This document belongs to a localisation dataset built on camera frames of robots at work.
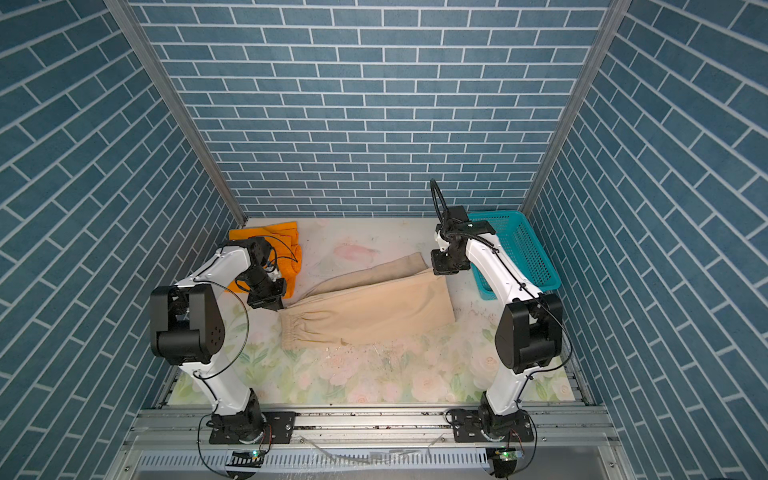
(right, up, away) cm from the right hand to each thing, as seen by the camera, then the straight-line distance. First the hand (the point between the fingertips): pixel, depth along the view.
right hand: (439, 265), depth 88 cm
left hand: (-47, -12, +1) cm, 49 cm away
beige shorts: (-12, -10, +2) cm, 15 cm away
